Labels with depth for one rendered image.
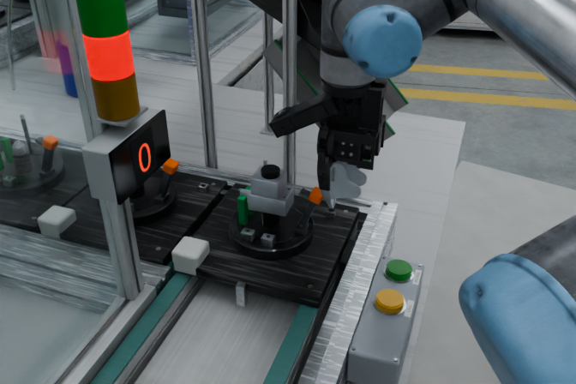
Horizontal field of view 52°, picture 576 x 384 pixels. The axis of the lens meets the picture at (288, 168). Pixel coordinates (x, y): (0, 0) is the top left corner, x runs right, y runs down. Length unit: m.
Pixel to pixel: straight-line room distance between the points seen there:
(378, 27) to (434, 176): 0.79
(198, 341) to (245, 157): 0.62
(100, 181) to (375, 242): 0.47
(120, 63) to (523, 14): 0.42
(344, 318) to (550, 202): 0.64
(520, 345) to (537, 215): 0.96
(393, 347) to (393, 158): 0.68
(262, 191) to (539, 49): 0.50
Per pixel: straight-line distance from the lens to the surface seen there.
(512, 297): 0.37
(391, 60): 0.64
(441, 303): 1.05
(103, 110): 0.72
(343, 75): 0.76
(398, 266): 0.93
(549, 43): 0.54
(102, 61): 0.69
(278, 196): 0.91
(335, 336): 0.84
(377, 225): 1.04
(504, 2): 0.59
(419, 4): 0.65
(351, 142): 0.80
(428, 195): 1.30
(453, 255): 1.15
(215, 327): 0.91
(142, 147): 0.74
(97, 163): 0.71
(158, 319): 0.89
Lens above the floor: 1.57
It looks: 32 degrees down
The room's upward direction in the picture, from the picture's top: straight up
